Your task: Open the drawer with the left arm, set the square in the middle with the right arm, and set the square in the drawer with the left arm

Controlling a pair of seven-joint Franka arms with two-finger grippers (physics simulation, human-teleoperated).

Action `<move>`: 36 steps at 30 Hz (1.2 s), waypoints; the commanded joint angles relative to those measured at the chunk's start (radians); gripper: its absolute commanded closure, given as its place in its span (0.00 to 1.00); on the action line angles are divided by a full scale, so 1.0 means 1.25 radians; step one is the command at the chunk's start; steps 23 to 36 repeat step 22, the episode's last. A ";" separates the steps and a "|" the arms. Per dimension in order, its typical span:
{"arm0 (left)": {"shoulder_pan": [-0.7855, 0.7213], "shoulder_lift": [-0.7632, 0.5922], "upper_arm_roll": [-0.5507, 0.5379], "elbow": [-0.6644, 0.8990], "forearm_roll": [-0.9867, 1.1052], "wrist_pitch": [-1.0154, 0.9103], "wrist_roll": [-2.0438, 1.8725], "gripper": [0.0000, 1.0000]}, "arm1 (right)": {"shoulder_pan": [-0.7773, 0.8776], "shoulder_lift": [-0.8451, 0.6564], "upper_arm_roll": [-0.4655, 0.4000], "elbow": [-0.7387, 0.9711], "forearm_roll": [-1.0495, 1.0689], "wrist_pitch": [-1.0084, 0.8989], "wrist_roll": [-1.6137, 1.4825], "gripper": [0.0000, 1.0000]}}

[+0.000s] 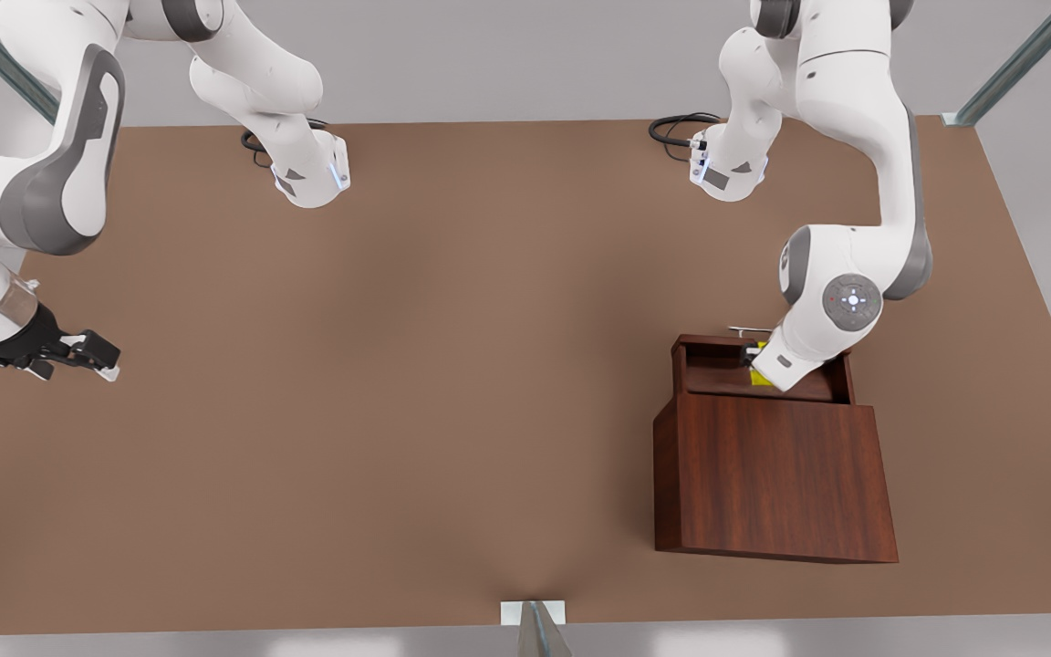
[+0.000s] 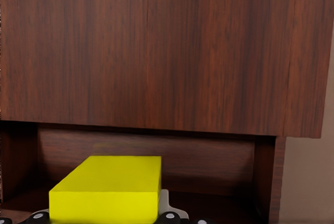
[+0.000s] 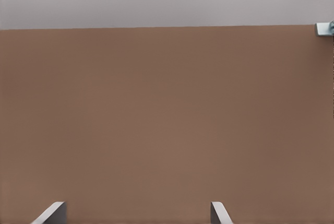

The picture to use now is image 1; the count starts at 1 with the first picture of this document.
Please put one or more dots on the yellow square block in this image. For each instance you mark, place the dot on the yellow square block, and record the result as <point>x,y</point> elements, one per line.
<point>759,377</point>

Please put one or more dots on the brown wooden drawer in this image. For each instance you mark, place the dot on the brown wooden drawer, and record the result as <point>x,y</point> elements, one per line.
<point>717,365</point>

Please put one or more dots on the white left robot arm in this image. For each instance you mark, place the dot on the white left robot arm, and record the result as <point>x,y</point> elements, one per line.
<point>863,119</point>

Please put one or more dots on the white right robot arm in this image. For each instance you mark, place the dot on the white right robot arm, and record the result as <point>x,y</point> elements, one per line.
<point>60,173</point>

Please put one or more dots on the brown wooden cabinet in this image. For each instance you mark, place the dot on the brown wooden cabinet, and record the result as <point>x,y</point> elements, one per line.
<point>776,479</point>

